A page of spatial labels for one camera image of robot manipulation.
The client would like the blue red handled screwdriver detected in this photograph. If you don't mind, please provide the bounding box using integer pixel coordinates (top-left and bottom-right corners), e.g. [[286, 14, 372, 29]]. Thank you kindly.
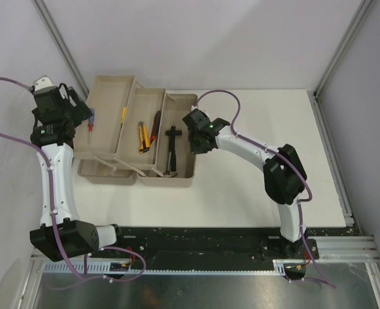
[[87, 108, 95, 144]]

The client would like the black rubber mallet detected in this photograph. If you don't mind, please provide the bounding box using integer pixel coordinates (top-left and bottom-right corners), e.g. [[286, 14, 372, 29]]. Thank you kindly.
[[165, 126, 182, 156]]

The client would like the red folding utility knife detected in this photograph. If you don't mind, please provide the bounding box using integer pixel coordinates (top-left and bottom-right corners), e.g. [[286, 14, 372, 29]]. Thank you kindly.
[[150, 110, 161, 143]]

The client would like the beige plastic tool box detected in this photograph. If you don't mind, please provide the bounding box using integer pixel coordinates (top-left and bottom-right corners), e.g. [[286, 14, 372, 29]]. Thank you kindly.
[[74, 75, 197, 187]]

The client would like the yellow black utility knife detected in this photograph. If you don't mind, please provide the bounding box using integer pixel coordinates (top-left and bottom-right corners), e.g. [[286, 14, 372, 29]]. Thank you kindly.
[[138, 122, 150, 153]]

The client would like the black handled claw hammer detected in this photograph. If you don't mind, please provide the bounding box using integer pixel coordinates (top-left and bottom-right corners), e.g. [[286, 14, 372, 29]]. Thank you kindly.
[[161, 151, 177, 178]]

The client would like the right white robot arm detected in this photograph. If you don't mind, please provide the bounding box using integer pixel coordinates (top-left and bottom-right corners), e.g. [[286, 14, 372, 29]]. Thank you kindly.
[[183, 108, 307, 258]]

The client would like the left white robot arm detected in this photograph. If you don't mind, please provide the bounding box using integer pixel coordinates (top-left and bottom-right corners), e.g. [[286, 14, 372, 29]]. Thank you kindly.
[[30, 77, 126, 262]]

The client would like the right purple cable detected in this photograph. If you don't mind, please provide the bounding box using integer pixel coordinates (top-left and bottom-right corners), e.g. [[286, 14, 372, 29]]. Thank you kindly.
[[194, 88, 336, 288]]

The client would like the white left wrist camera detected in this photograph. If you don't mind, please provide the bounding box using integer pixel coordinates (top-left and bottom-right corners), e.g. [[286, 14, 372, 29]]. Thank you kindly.
[[32, 75, 56, 94]]

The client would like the left aluminium frame post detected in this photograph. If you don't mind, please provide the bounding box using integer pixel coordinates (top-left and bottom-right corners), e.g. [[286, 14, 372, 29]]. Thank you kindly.
[[31, 0, 89, 99]]

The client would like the aluminium frame post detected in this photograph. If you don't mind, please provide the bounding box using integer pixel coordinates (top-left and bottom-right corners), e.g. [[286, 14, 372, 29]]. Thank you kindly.
[[313, 0, 376, 97], [31, 0, 89, 99]]

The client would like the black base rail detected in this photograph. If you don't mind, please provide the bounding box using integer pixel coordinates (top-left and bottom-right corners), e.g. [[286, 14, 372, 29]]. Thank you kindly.
[[93, 225, 320, 272]]

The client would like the white slotted cable duct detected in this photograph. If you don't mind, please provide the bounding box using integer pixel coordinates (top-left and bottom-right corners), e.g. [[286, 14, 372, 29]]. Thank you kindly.
[[41, 261, 292, 276]]

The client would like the right aluminium frame post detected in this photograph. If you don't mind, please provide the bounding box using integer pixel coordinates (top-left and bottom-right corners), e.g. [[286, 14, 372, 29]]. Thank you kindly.
[[313, 0, 376, 97]]

